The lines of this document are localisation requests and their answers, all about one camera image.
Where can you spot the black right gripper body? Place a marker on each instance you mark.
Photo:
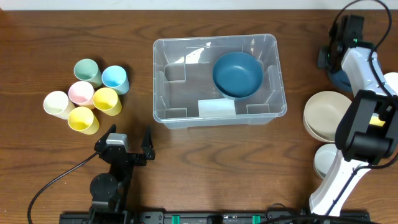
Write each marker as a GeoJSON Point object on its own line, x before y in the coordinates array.
{"type": "Point", "coordinates": [325, 59]}

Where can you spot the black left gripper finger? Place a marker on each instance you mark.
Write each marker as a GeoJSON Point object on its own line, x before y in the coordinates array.
{"type": "Point", "coordinates": [147, 145]}
{"type": "Point", "coordinates": [101, 144]}

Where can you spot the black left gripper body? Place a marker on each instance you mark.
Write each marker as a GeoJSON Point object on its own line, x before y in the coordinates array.
{"type": "Point", "coordinates": [125, 157]}

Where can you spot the beige bowl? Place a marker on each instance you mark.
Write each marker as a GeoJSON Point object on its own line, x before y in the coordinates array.
{"type": "Point", "coordinates": [323, 113]}

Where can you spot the yellow bowl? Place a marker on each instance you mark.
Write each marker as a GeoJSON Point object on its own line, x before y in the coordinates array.
{"type": "Point", "coordinates": [375, 121]}

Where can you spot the dark blue bowl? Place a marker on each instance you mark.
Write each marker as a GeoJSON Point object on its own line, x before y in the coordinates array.
{"type": "Point", "coordinates": [340, 80]}
{"type": "Point", "coordinates": [237, 75]}

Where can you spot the light grey bowl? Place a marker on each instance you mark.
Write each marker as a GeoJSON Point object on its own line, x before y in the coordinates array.
{"type": "Point", "coordinates": [323, 159]}

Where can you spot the white bowl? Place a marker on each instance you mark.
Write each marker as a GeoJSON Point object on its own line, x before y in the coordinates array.
{"type": "Point", "coordinates": [392, 80]}

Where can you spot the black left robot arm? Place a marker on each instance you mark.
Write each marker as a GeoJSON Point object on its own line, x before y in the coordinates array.
{"type": "Point", "coordinates": [109, 190]}

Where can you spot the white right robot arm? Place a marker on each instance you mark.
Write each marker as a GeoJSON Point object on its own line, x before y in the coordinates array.
{"type": "Point", "coordinates": [360, 146]}

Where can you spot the yellow plastic cup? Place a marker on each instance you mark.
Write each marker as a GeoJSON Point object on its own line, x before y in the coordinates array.
{"type": "Point", "coordinates": [83, 120]}
{"type": "Point", "coordinates": [107, 100]}

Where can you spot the pink plastic cup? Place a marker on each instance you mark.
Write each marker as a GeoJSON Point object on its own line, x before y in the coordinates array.
{"type": "Point", "coordinates": [81, 93]}

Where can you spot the cream plastic cup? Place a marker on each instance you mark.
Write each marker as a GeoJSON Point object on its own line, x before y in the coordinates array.
{"type": "Point", "coordinates": [58, 104]}

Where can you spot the clear plastic storage bin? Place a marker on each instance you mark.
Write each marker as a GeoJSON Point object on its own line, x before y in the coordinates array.
{"type": "Point", "coordinates": [185, 94]}

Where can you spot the blue plastic cup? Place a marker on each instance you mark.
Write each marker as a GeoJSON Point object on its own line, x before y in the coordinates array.
{"type": "Point", "coordinates": [115, 77]}

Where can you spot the green plastic cup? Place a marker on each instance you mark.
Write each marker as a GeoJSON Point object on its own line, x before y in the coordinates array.
{"type": "Point", "coordinates": [88, 70]}

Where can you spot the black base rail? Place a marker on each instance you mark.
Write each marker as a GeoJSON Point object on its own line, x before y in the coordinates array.
{"type": "Point", "coordinates": [170, 218]}

